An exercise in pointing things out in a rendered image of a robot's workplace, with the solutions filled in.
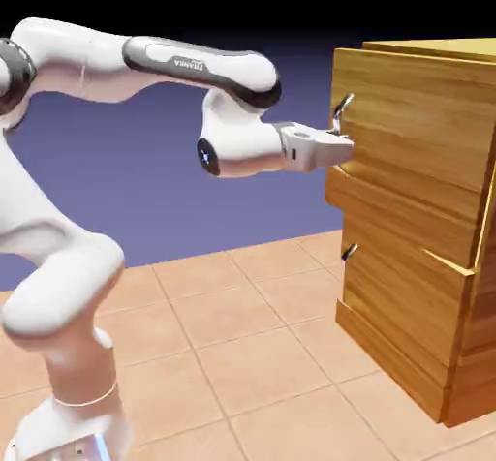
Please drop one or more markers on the small wooden cabinet door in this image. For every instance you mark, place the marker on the small wooden cabinet door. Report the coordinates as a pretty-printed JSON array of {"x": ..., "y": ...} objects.
[{"x": 403, "y": 302}]

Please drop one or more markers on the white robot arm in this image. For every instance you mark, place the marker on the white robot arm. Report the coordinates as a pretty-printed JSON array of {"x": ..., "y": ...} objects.
[{"x": 66, "y": 275}]

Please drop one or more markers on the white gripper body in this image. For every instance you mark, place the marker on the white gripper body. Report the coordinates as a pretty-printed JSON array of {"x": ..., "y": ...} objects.
[{"x": 329, "y": 151}]

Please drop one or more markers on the light wooden cabinet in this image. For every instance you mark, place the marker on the light wooden cabinet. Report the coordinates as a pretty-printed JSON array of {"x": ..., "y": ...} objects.
[{"x": 476, "y": 313}]

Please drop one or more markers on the large wooden cabinet door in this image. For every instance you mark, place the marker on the large wooden cabinet door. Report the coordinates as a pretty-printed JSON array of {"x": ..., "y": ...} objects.
[{"x": 410, "y": 151}]

